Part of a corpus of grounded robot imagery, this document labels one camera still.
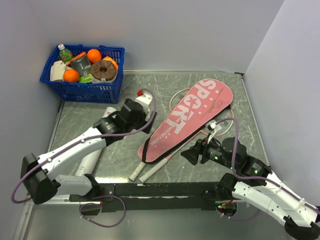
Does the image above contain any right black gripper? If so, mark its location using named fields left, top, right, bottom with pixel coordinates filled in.
left=179, top=132, right=236, bottom=170

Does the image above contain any badminton racket pink shaft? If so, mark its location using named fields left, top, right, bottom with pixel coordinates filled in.
left=138, top=105, right=235, bottom=183

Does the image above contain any pink racket bag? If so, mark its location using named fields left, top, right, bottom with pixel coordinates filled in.
left=137, top=78, right=233, bottom=164

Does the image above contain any blue plastic basket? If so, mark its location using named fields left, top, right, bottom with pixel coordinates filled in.
left=39, top=45, right=125, bottom=104

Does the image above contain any white shuttlecock tube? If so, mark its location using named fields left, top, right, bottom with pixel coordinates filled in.
left=73, top=106, right=119, bottom=177

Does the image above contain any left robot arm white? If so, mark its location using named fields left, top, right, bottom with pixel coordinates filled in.
left=20, top=94, right=157, bottom=205

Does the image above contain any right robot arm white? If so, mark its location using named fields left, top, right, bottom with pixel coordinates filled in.
left=181, top=137, right=320, bottom=240

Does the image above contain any brown round cake pack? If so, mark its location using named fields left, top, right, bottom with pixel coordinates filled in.
left=91, top=59, right=118, bottom=84

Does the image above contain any green small box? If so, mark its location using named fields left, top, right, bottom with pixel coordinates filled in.
left=78, top=73, right=93, bottom=83

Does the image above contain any orange snack box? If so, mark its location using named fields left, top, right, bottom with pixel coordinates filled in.
left=103, top=56, right=119, bottom=70

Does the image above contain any black product box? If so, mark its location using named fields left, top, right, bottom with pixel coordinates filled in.
left=70, top=55, right=92, bottom=77

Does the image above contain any orange fruit rear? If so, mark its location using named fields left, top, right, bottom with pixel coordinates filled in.
left=86, top=48, right=102, bottom=63

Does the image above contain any orange fruit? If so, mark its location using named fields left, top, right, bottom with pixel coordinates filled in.
left=63, top=69, right=80, bottom=83
left=86, top=48, right=102, bottom=63

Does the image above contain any orange fruit front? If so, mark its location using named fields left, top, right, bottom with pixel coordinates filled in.
left=63, top=69, right=80, bottom=83

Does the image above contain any orange flat box rear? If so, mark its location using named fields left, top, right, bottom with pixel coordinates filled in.
left=65, top=51, right=87, bottom=66

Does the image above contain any cream paper bag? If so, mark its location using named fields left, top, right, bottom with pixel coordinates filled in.
left=50, top=60, right=66, bottom=82

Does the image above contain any green drink bottle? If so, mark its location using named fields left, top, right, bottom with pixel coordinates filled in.
left=58, top=44, right=74, bottom=63

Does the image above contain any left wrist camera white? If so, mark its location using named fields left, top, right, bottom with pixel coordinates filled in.
left=135, top=89, right=153, bottom=112

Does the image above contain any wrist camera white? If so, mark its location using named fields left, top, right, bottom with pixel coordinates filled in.
left=205, top=120, right=222, bottom=144
left=135, top=89, right=153, bottom=112

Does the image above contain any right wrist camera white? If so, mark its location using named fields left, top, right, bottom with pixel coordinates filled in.
left=205, top=120, right=222, bottom=144

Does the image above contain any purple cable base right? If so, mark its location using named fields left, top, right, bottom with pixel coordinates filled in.
left=215, top=198, right=261, bottom=222

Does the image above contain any purple cable base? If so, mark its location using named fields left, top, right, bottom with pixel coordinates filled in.
left=215, top=198, right=261, bottom=222
left=79, top=194, right=127, bottom=228

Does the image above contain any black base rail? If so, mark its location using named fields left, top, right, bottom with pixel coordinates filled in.
left=69, top=182, right=232, bottom=213

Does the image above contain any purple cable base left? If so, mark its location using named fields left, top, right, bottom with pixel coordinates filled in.
left=79, top=194, right=127, bottom=228

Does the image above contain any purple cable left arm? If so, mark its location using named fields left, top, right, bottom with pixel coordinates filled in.
left=10, top=87, right=157, bottom=204

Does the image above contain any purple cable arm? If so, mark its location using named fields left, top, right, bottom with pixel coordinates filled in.
left=214, top=117, right=320, bottom=216
left=10, top=87, right=157, bottom=204

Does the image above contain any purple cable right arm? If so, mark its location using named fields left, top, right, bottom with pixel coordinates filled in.
left=214, top=117, right=320, bottom=216

